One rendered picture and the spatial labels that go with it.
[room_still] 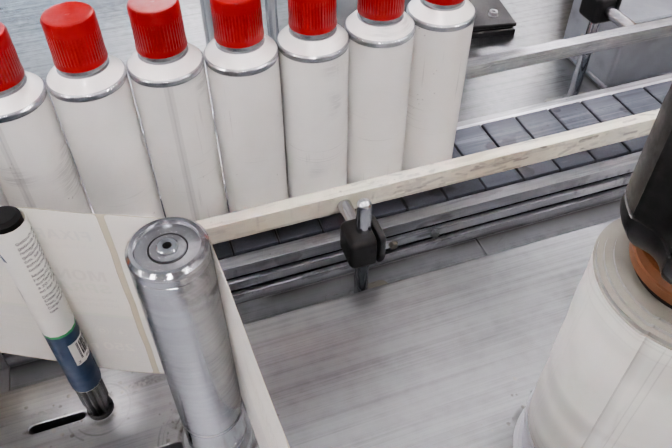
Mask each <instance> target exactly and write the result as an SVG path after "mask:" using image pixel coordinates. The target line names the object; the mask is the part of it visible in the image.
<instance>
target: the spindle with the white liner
mask: <svg viewBox="0 0 672 448"><path fill-rule="evenodd" d="M620 216H621V217H620V218H619V219H617V220H615V221H613V222H612V223H610V224H609V225H608V226H607V227H606V228H604V230H603V231H602V232H601V233H600V235H599V236H598V238H597V240H596V242H595V245H594V248H593V251H592V254H591V257H590V260H589V262H588V265H587V267H586V270H585V272H584V275H583V277H582V279H581V280H580V282H579V284H578V286H577V289H576V291H575V294H574V296H573V299H572V302H571V304H570V307H569V310H568V313H567V316H566V318H565V320H564V322H563V324H562V326H561V328H560V330H559V333H558V335H557V337H556V340H555V342H554V344H553V347H552V350H551V353H550V356H549V358H548V361H547V363H546V365H545V367H544V369H543V371H542V373H541V375H540V377H539V379H538V382H537V385H536V386H535V388H534V389H533V391H532V392H531V394H530V396H529V399H528V401H527V404H526V407H525V408H524V410H523V411H522V413H521V414H520V416H519V418H518V421H517V423H516V426H515V430H514V435H513V448H672V84H671V86H670V89H669V91H668V92H667V94H666V96H665V98H664V100H663V103H662V105H661V107H660V110H659V112H658V114H657V117H656V119H655V121H654V124H653V126H652V128H651V131H650V133H649V135H648V138H647V140H646V142H645V145H644V147H643V149H642V152H641V154H640V156H639V159H638V161H637V163H636V166H635V168H634V171H633V173H632V175H631V178H630V180H629V182H628V185H627V187H626V192H624V194H623V196H622V199H621V202H620Z"/></svg>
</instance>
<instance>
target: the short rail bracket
mask: <svg viewBox="0 0 672 448"><path fill-rule="evenodd" d="M340 246H341V248H342V251H343V253H344V255H345V257H346V259H347V261H348V263H349V265H350V267H352V268H354V293H357V292H360V291H364V290H367V289H368V274H369V265H371V264H375V263H376V260H377V262H381V261H383V260H384V258H385V251H386V236H385V234H384V232H383V230H382V228H381V226H380V225H379V223H378V221H377V219H376V218H375V217H374V216H373V215H372V202H371V201H370V200H369V199H367V198H362V199H359V200H358V202H357V204H356V219H352V220H348V221H345V222H343V223H342V224H341V226H340Z"/></svg>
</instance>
